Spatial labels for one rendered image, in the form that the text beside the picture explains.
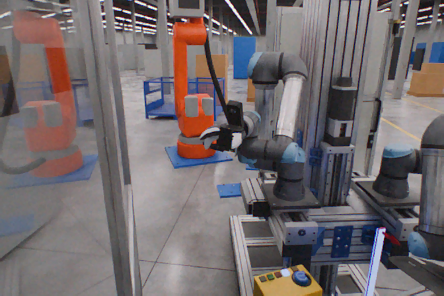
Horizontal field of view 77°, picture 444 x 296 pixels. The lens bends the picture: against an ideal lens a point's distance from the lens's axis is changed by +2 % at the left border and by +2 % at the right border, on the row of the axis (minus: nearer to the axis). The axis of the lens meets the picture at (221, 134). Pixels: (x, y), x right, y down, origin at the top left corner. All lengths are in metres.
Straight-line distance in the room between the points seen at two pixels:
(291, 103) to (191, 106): 3.19
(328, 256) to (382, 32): 1.96
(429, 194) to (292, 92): 0.55
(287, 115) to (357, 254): 0.84
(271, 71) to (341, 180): 0.67
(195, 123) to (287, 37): 2.43
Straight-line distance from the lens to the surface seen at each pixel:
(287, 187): 1.31
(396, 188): 1.53
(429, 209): 1.13
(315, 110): 1.43
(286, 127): 1.03
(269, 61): 1.19
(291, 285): 0.89
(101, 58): 0.59
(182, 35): 4.31
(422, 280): 0.85
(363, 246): 1.61
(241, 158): 1.04
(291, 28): 2.31
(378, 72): 2.88
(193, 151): 4.39
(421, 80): 13.08
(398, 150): 1.47
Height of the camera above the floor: 1.69
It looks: 17 degrees down
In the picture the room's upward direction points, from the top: straight up
